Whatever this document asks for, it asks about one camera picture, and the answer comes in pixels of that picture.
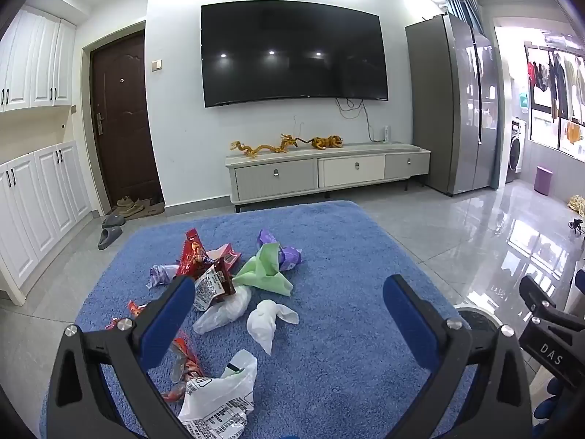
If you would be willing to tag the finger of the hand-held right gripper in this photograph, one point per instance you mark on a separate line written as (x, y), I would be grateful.
(534, 295)

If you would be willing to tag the brown snack packet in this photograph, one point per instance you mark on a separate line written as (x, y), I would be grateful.
(212, 286)

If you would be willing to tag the brown entrance door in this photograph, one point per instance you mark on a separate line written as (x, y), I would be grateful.
(123, 123)

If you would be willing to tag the hanging clothes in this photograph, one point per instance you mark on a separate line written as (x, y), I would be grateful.
(557, 77)

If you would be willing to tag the person's right hand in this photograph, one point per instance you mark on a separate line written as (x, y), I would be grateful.
(550, 409)

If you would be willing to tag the grey slipper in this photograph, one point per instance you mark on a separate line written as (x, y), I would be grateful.
(114, 221)
(109, 238)

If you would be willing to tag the black wall television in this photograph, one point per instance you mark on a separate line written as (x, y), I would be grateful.
(292, 55)

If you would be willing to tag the small black floor object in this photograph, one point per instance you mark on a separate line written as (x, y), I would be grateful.
(576, 226)

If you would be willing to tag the coiled golden dragon figurine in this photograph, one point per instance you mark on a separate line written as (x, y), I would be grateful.
(327, 142)

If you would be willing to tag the grey double door fridge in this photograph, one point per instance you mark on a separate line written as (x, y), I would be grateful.
(457, 100)

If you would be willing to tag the white base cabinets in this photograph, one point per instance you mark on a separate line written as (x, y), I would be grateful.
(41, 206)

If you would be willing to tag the small red candy wrapper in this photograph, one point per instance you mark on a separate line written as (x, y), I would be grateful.
(137, 309)
(113, 323)

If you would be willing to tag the white printed plastic bag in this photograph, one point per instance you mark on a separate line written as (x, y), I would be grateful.
(219, 398)

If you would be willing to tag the beige light switch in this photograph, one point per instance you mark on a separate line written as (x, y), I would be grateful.
(157, 65)

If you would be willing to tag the dark shoes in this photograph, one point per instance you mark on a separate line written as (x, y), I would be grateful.
(153, 208)

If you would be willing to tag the white wall cabinets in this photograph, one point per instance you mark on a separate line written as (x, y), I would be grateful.
(36, 64)

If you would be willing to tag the small purple white wrapper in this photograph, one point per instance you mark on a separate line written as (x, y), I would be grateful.
(162, 275)

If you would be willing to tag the blue fluffy rug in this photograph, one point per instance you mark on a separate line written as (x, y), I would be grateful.
(329, 356)

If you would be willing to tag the green crumpled paper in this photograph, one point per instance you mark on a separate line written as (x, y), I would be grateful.
(265, 272)

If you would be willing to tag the red and clear wrapper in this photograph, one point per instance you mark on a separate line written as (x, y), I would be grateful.
(185, 366)

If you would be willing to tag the blue curtain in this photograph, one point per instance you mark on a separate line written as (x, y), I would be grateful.
(466, 11)

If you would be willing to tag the purple foil wrapper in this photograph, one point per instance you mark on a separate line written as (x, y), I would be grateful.
(290, 256)

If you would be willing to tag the white washing machine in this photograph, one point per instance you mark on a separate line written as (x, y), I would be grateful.
(516, 151)

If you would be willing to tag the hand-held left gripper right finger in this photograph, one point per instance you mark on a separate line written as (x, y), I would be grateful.
(406, 324)

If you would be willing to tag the purple bin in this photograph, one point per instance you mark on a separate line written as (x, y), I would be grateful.
(543, 181)

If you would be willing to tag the grey white television cabinet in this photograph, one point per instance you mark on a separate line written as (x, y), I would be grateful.
(274, 178)

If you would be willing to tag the clear plastic bag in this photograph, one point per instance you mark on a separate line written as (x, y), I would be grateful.
(224, 313)

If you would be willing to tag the white crumpled tissue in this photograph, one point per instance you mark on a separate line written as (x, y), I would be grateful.
(265, 324)

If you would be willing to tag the long golden dragon figurine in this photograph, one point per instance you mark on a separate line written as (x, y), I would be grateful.
(263, 148)

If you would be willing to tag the white round container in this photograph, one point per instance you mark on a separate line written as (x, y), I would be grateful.
(475, 313)

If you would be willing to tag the beige shoes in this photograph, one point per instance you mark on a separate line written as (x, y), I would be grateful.
(127, 206)

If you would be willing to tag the red snack wrapper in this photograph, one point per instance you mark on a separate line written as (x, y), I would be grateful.
(192, 256)

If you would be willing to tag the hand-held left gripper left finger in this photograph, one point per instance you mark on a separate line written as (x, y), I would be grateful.
(169, 324)

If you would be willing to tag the white power strip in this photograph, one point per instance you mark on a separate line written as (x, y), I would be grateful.
(387, 133)

